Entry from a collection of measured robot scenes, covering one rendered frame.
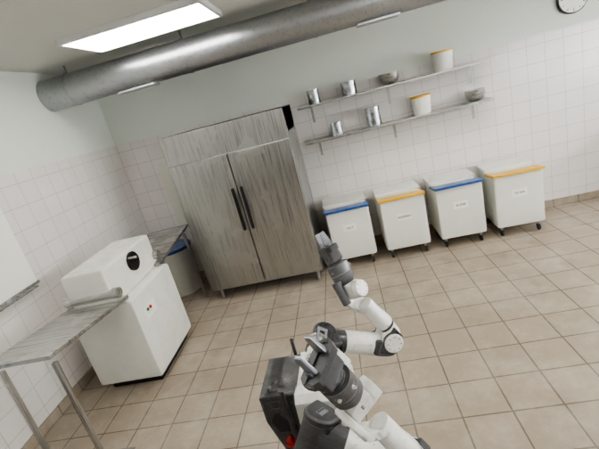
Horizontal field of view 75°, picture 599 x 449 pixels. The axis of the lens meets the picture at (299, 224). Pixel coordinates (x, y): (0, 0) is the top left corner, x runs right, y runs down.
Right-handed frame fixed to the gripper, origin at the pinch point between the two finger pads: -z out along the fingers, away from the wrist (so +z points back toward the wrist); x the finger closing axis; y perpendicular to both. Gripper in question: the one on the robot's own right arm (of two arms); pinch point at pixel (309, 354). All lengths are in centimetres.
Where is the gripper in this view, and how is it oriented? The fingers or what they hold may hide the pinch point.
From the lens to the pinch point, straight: 94.0
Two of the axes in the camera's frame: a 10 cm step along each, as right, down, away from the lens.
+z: 5.4, 7.0, 4.7
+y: 7.3, -1.2, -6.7
